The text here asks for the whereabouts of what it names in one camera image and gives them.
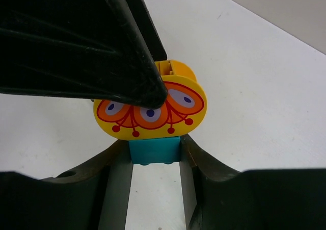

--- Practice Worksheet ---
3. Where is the yellow butterfly print lego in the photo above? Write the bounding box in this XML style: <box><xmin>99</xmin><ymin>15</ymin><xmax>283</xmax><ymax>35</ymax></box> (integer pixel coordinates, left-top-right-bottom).
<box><xmin>93</xmin><ymin>59</ymin><xmax>208</xmax><ymax>141</ymax></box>

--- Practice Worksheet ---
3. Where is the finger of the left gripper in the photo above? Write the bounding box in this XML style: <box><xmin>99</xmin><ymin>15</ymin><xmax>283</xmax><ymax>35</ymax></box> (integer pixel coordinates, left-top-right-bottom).
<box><xmin>1</xmin><ymin>0</ymin><xmax>168</xmax><ymax>108</ymax></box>

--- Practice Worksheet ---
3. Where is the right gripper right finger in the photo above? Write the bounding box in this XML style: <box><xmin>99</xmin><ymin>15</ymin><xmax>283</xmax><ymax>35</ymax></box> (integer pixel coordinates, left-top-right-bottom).
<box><xmin>180</xmin><ymin>135</ymin><xmax>325</xmax><ymax>229</ymax></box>

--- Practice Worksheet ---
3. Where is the colourful lego figure stack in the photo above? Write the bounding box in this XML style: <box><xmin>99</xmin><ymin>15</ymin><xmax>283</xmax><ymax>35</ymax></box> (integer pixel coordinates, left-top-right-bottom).
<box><xmin>128</xmin><ymin>137</ymin><xmax>181</xmax><ymax>165</ymax></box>

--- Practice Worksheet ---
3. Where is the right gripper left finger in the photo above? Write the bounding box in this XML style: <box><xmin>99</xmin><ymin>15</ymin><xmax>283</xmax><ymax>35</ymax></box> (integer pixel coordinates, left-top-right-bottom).
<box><xmin>1</xmin><ymin>140</ymin><xmax>132</xmax><ymax>229</ymax></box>

